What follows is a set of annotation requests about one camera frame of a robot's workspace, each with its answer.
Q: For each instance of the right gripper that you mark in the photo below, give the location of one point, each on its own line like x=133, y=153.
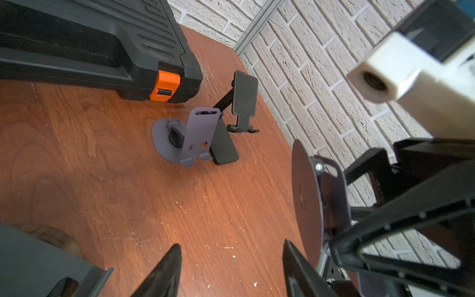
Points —
x=442, y=207

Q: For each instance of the black plastic tool case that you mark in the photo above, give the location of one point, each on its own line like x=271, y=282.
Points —
x=136, y=48

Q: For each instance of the dark grey stand wooden base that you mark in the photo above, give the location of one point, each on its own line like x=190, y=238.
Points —
x=43, y=261

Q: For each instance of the black phone stand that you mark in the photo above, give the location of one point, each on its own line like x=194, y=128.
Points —
x=242, y=99

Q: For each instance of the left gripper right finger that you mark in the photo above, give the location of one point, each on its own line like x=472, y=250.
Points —
x=300, y=277

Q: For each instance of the purple-grey phone stand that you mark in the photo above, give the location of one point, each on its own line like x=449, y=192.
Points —
x=180, y=142

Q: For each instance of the right corner aluminium profile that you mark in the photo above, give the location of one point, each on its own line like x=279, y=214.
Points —
x=262, y=17

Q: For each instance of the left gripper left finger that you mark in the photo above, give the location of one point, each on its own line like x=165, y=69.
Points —
x=163, y=281

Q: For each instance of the grey phone stand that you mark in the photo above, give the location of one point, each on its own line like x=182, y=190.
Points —
x=320, y=201

